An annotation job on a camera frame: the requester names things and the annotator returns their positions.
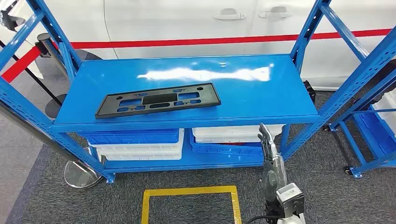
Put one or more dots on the thin black pole stanchion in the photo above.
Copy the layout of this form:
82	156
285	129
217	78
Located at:
55	106

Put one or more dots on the black plastic panel part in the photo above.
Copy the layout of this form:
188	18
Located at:
210	96

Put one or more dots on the red barrier belt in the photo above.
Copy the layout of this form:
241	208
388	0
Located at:
216	40
18	66

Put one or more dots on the blue metal shelf rack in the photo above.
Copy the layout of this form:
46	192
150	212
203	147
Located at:
374	136
247	99

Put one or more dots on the white car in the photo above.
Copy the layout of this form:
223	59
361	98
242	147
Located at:
185	24

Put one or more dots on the stanchion with chrome base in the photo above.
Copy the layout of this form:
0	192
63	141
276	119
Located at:
82	176

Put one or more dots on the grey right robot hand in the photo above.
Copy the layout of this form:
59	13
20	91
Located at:
273	173

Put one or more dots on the blue plastic bin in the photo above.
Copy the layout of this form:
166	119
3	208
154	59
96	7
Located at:
222	150

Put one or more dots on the grey stanchion post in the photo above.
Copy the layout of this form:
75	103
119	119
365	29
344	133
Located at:
43	38

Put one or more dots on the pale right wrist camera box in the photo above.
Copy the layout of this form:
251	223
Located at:
289	199

